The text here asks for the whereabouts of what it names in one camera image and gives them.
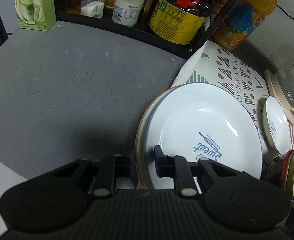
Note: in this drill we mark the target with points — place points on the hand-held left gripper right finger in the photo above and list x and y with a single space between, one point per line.
165 166

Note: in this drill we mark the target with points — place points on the black metal rack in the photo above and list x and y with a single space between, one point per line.
126 31

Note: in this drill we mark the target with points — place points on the orange juice bottle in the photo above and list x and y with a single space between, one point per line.
242 22

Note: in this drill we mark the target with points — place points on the green carton box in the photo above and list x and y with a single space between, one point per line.
34 5

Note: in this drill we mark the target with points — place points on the patterned fringed table mat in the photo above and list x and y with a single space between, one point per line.
227 72

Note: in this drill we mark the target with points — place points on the red drink can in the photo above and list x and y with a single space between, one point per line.
223 0

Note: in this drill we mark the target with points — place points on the large pale green bowl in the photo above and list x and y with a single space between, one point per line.
290 172

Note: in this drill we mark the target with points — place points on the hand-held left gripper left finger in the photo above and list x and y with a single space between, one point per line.
124 167

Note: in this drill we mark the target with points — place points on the white plate with brown rim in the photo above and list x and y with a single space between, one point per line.
140 140

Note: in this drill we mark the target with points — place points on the large dark sauce bottle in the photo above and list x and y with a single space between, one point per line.
177 17

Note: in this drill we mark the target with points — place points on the white plate with blue print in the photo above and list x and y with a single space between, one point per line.
199 120

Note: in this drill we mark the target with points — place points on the white plastic jar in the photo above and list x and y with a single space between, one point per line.
128 10

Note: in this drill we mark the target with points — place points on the small white dish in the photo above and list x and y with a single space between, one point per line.
276 122

